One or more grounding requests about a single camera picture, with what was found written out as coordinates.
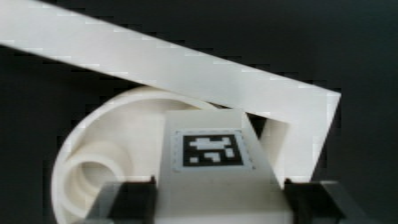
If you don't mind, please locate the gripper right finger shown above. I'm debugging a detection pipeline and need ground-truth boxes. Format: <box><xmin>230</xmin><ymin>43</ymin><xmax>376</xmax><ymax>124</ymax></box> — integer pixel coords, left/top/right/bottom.
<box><xmin>282</xmin><ymin>179</ymin><xmax>371</xmax><ymax>224</ymax></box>

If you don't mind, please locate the white U-shaped fence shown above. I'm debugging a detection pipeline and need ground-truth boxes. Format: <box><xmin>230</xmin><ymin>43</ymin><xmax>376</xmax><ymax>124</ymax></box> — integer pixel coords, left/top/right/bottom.
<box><xmin>0</xmin><ymin>0</ymin><xmax>340</xmax><ymax>182</ymax></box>

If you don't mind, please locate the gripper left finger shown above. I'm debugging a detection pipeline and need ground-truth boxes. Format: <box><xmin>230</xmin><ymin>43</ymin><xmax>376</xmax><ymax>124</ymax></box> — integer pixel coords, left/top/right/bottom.
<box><xmin>81</xmin><ymin>178</ymin><xmax>156</xmax><ymax>224</ymax></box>

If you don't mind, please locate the white round stool seat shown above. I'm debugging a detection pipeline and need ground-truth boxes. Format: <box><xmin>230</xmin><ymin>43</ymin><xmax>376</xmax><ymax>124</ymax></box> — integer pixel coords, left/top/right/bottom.
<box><xmin>51</xmin><ymin>87</ymin><xmax>223</xmax><ymax>224</ymax></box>

